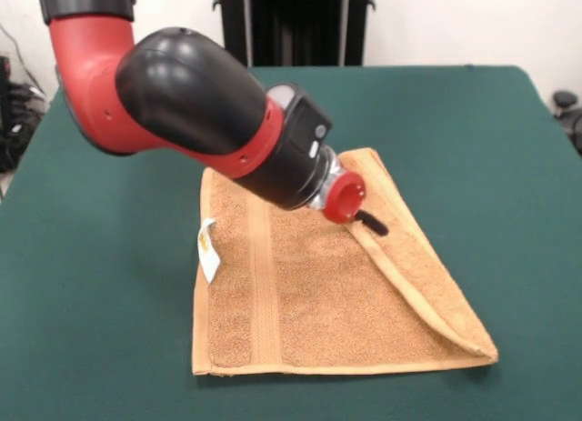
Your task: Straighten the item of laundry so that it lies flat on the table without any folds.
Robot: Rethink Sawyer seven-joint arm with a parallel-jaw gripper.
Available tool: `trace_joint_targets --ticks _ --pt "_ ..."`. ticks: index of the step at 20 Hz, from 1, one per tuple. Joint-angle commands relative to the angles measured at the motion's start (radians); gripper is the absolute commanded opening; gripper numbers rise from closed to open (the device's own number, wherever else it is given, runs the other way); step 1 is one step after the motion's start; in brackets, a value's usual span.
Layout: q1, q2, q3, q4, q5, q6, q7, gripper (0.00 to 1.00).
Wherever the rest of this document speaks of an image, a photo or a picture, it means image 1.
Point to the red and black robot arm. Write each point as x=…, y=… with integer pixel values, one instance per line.
x=191, y=103

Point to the dark green table cloth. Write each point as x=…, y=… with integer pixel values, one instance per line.
x=113, y=280

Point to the orange terry towel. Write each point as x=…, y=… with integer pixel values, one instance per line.
x=327, y=293

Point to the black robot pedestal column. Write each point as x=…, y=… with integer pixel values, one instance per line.
x=295, y=21

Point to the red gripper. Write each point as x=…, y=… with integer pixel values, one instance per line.
x=345, y=198

